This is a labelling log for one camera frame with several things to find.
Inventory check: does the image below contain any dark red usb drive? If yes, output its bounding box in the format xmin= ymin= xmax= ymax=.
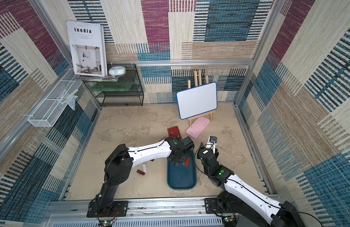
xmin=136 ymin=169 xmax=146 ymax=176

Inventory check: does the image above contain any red usb flash drive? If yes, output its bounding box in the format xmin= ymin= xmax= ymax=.
xmin=185 ymin=158 xmax=190 ymax=166

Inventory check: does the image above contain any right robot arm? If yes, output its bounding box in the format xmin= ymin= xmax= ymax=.
xmin=196 ymin=144 xmax=317 ymax=227

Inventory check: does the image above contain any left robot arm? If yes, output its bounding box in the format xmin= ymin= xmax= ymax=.
xmin=87 ymin=137 xmax=194 ymax=218

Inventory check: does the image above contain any teal storage tray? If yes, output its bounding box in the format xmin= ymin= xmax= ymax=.
xmin=167 ymin=151 xmax=197 ymax=190

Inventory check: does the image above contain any white usb flash drive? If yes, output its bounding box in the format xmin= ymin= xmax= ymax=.
xmin=142 ymin=164 xmax=147 ymax=173

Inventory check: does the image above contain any red leather wallet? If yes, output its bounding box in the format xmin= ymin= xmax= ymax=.
xmin=167 ymin=126 xmax=181 ymax=139

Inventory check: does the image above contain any pink plastic case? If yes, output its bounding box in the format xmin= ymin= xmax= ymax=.
xmin=186 ymin=117 xmax=210 ymax=140

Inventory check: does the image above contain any blue framed whiteboard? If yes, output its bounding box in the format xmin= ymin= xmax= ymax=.
xmin=176 ymin=82 xmax=218 ymax=120

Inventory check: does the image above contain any green board on shelf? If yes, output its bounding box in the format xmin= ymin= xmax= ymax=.
xmin=89 ymin=82 xmax=133 ymax=92

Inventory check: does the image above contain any white round device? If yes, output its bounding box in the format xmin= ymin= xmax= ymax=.
xmin=108 ymin=66 xmax=126 ymax=76

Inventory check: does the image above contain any Inedia magazine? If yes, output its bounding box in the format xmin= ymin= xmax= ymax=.
xmin=66 ymin=20 xmax=107 ymax=77

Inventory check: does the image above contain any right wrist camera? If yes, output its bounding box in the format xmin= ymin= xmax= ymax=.
xmin=206 ymin=135 xmax=217 ymax=153

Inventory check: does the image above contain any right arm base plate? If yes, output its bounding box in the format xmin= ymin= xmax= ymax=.
xmin=204 ymin=197 xmax=245 ymax=215

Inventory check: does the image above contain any black wire shelf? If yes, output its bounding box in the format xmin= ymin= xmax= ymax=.
xmin=83 ymin=64 xmax=144 ymax=107

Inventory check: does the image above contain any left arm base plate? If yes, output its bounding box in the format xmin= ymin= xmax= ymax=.
xmin=87 ymin=200 xmax=129 ymax=218

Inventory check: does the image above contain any white wire basket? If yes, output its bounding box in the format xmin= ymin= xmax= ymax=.
xmin=28 ymin=80 xmax=81 ymax=127

